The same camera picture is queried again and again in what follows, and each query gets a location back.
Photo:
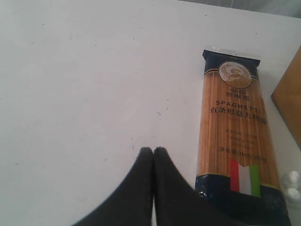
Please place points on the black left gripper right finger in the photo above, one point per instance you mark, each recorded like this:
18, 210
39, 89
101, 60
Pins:
213, 204

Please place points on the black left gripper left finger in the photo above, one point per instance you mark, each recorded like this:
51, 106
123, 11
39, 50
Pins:
132, 202

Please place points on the brown paper bag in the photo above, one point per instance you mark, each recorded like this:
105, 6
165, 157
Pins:
287, 97

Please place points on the spaghetti packet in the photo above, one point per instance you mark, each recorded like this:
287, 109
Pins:
236, 155

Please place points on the white candy piece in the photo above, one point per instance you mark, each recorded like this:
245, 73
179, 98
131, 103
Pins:
293, 197
292, 179

